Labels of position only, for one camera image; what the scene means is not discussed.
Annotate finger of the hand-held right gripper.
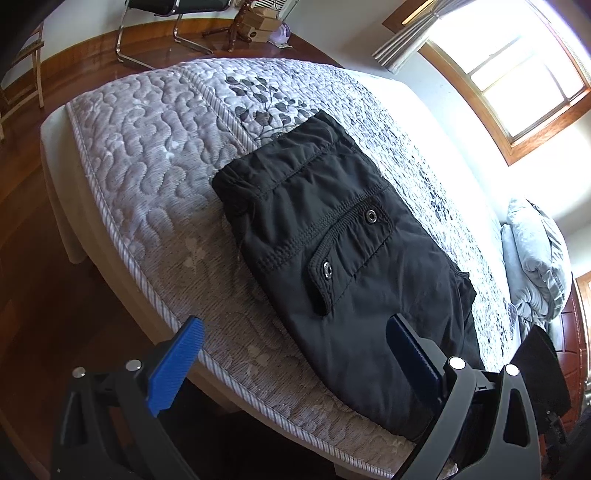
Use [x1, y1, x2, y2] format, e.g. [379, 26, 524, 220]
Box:
[512, 325, 573, 416]

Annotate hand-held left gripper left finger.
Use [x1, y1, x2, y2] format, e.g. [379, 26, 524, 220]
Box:
[51, 316, 205, 480]

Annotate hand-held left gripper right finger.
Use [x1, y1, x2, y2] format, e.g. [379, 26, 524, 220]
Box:
[385, 314, 542, 480]

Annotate black pants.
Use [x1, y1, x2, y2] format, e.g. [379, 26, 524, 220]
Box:
[211, 110, 485, 441]

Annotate dark wooden headboard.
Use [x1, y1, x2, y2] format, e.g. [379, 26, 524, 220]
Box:
[547, 272, 591, 407]

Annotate folded grey duvet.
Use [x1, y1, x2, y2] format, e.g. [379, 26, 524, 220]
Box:
[501, 198, 573, 324]

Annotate beige bed base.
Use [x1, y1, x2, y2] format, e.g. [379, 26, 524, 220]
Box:
[39, 108, 259, 416]

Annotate grey quilted bedspread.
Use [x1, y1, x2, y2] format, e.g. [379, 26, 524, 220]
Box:
[65, 58, 522, 476]

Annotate light blue bed sheet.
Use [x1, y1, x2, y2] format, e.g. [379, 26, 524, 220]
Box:
[323, 65, 506, 232]

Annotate wooden framed window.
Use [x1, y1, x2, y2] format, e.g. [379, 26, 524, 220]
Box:
[418, 0, 591, 167]

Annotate grey striped curtain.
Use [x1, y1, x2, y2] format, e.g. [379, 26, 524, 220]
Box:
[372, 0, 455, 75]

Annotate wooden chair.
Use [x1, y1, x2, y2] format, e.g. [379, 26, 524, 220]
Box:
[0, 21, 47, 141]

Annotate stack of cardboard boxes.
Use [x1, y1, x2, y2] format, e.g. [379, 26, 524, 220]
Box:
[239, 8, 283, 44]

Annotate black chrome chair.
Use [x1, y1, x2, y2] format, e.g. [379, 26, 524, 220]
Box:
[115, 0, 232, 70]

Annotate white radiator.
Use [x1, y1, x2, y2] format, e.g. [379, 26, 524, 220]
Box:
[252, 0, 300, 21]

